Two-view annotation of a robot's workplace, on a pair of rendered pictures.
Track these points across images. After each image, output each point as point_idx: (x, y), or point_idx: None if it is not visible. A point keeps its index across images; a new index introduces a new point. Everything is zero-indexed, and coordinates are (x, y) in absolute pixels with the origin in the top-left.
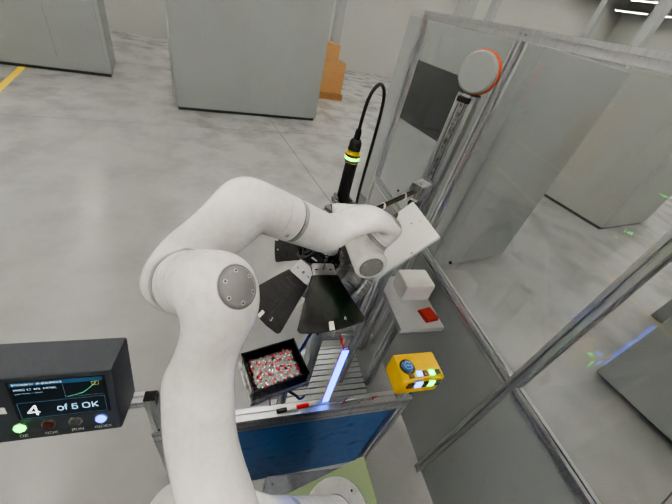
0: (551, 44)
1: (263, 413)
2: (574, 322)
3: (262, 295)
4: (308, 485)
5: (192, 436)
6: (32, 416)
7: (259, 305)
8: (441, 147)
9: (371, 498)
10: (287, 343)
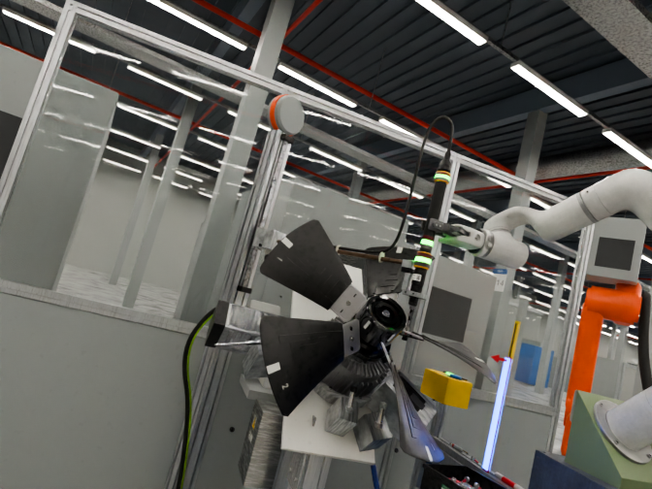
0: (324, 108)
1: None
2: (424, 293)
3: (411, 426)
4: (606, 445)
5: None
6: None
7: (420, 444)
8: (272, 187)
9: (598, 397)
10: (430, 476)
